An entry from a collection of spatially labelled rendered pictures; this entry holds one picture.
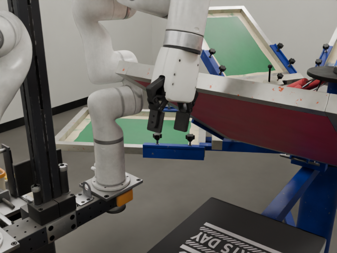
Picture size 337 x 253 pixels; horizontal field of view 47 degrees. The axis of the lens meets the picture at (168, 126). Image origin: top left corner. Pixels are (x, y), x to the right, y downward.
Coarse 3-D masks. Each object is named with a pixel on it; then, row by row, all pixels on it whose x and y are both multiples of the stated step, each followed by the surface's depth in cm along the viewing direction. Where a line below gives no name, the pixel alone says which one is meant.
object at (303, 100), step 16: (128, 64) 101; (144, 64) 99; (128, 80) 107; (144, 80) 100; (208, 80) 88; (224, 80) 86; (240, 80) 84; (224, 96) 88; (240, 96) 83; (256, 96) 81; (272, 96) 79; (288, 96) 77; (304, 96) 76; (320, 96) 74; (336, 96) 73; (320, 112) 75; (336, 112) 72; (336, 128) 83
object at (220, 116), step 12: (144, 84) 105; (204, 96) 95; (216, 96) 91; (204, 108) 112; (216, 108) 106; (228, 108) 101; (204, 120) 137; (216, 120) 128; (228, 120) 120; (240, 120) 113; (228, 132) 146; (240, 132) 136; (252, 132) 127; (264, 144) 147; (276, 144) 136
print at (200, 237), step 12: (204, 228) 134; (216, 228) 134; (192, 240) 128; (204, 240) 128; (216, 240) 128; (228, 240) 128; (240, 240) 128; (252, 240) 128; (180, 252) 122; (192, 252) 122; (204, 252) 122; (216, 252) 122; (228, 252) 122; (240, 252) 122; (252, 252) 122; (264, 252) 122; (276, 252) 122
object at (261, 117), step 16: (240, 112) 101; (256, 112) 94; (272, 112) 88; (288, 112) 83; (304, 112) 79; (272, 128) 108; (288, 128) 100; (304, 128) 94; (320, 128) 88; (288, 144) 127; (304, 144) 117; (320, 144) 108; (336, 144) 101; (320, 160) 140; (336, 160) 128
